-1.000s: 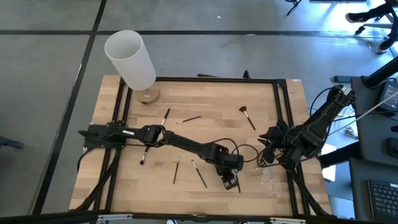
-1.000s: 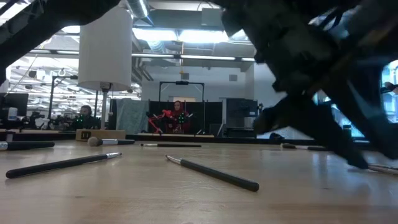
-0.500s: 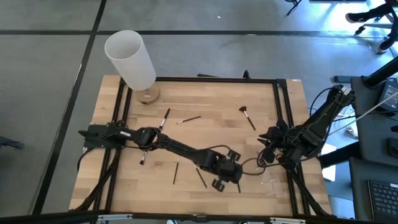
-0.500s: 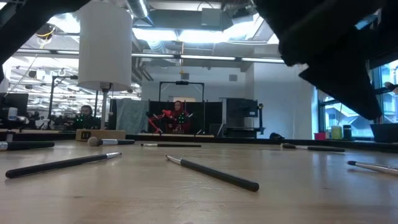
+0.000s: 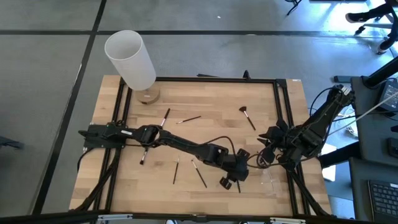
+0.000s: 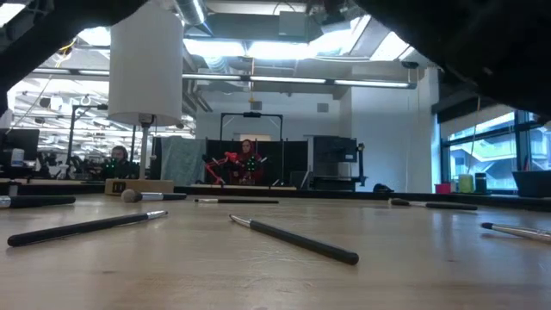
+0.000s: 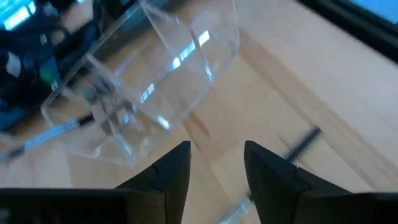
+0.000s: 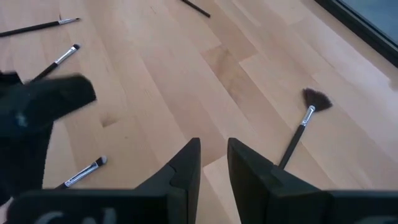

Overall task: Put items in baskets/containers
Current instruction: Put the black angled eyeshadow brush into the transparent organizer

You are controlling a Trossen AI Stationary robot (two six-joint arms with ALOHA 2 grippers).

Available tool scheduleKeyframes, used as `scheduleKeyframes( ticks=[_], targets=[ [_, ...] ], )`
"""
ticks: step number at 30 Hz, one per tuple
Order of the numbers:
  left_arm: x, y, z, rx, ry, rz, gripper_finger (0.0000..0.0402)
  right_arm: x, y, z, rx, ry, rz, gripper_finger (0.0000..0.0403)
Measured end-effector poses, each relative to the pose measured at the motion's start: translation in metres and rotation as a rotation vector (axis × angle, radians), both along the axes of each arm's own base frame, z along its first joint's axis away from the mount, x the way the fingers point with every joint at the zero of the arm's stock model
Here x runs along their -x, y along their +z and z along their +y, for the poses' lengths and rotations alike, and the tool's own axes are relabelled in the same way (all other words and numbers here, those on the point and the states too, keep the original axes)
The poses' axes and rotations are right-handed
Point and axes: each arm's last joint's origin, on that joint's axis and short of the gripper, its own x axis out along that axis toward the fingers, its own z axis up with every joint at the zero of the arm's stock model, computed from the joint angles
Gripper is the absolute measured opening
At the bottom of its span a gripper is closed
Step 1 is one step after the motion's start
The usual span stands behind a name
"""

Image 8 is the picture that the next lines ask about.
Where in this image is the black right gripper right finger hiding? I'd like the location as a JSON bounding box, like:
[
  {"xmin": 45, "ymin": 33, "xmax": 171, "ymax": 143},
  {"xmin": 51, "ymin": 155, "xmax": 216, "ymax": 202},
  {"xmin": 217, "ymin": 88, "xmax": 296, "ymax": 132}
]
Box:
[{"xmin": 226, "ymin": 138, "xmax": 398, "ymax": 224}]

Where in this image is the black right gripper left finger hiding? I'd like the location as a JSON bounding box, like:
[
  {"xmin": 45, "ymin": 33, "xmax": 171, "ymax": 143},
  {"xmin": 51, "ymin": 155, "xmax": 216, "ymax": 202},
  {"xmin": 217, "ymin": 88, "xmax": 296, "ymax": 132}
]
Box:
[{"xmin": 6, "ymin": 138, "xmax": 201, "ymax": 224}]

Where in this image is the thin black makeup brush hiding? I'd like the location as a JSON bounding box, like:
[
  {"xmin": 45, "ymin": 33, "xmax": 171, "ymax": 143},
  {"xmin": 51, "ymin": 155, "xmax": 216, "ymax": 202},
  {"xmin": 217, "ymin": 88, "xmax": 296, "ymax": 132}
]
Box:
[
  {"xmin": 30, "ymin": 43, "xmax": 81, "ymax": 84},
  {"xmin": 55, "ymin": 155, "xmax": 108, "ymax": 190},
  {"xmin": 181, "ymin": 0, "xmax": 211, "ymax": 19},
  {"xmin": 0, "ymin": 17, "xmax": 81, "ymax": 38}
]

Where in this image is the fan head makeup brush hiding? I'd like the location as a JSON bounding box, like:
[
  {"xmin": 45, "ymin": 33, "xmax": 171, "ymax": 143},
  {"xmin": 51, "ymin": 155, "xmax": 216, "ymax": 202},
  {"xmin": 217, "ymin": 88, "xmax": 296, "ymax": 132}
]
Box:
[{"xmin": 278, "ymin": 88, "xmax": 333, "ymax": 170}]

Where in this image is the black aluminium table frame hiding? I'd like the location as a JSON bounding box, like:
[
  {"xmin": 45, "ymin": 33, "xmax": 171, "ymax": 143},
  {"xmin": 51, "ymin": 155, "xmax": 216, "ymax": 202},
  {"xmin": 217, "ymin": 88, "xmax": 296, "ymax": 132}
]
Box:
[{"xmin": 313, "ymin": 0, "xmax": 398, "ymax": 68}]

